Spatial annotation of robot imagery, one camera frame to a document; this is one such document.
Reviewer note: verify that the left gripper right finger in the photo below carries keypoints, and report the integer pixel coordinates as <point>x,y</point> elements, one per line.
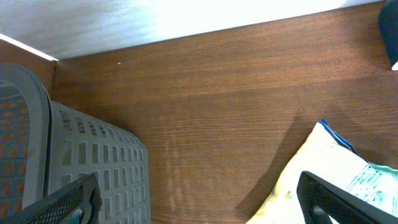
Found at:
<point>323,202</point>

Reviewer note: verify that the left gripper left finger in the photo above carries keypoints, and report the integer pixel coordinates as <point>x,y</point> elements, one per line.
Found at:
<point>78,202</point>

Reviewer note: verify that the cream snack bag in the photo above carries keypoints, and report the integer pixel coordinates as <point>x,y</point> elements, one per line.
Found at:
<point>326,154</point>

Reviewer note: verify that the white barcode scanner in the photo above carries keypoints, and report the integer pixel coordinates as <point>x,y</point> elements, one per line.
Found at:
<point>387,22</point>

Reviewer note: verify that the grey plastic mesh basket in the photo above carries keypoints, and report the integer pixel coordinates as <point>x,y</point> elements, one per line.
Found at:
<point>46,145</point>

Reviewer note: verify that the teal snack pouch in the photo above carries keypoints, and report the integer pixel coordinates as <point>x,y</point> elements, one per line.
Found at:
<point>376,185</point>

